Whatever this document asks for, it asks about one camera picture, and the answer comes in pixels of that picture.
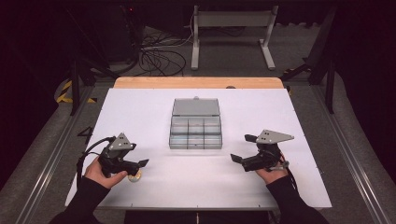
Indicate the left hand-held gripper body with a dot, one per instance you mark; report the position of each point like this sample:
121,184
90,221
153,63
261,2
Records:
120,143

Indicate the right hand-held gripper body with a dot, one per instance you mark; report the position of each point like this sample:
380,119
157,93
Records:
271,137

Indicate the yellow round badge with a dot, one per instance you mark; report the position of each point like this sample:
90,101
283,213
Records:
135,178

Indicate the clear grey compartment box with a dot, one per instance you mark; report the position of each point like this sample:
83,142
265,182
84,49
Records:
195,130

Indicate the person's left hand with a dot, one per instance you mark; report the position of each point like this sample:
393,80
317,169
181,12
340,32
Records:
96,174

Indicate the person's right hand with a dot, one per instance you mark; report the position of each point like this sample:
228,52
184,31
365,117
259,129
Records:
273,175

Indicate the yellow black floor tape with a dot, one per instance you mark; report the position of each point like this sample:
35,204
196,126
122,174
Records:
63,97

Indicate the black stand with slanted legs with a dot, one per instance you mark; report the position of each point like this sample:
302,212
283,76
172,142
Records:
76,84

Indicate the black equipment case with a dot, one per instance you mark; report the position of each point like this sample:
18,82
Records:
124,31

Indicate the grey metal stand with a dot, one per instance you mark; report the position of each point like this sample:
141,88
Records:
233,19

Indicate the aluminium floor rail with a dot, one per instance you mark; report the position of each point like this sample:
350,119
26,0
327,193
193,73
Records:
351,155
53,155

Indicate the black stand with upright post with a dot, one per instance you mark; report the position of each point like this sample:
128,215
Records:
330,81

